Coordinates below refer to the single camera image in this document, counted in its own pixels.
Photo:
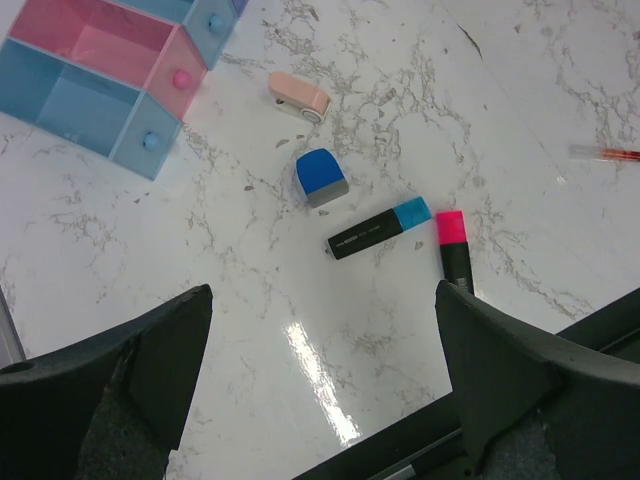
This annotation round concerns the red orange pen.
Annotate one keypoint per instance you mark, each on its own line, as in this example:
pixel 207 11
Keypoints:
pixel 603 154

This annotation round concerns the blue grey stamp block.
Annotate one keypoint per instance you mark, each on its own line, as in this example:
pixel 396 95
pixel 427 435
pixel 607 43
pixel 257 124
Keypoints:
pixel 320 177

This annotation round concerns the black highlighter pink cap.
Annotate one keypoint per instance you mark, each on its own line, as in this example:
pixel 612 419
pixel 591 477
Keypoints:
pixel 454 250

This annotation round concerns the light blue end drawer box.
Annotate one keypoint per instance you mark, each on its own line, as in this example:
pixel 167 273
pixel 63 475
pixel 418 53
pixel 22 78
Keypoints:
pixel 122 123

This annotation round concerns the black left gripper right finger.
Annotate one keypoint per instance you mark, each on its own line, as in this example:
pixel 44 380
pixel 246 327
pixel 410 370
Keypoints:
pixel 534 405

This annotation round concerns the peach correction tape dispenser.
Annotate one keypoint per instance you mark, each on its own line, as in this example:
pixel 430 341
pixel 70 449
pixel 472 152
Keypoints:
pixel 307 100

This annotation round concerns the black highlighter blue cap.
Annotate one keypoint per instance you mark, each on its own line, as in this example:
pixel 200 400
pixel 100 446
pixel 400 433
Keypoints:
pixel 379 228

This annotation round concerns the purple drawer box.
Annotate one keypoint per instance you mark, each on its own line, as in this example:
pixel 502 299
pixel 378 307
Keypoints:
pixel 239 6

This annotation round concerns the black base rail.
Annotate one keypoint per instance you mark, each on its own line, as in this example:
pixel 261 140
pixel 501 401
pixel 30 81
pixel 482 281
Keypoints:
pixel 429 444

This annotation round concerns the pink drawer box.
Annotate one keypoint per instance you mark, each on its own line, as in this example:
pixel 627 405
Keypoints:
pixel 132 46

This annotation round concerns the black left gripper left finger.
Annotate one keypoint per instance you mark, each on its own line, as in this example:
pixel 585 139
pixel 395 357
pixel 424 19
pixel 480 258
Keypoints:
pixel 113 406

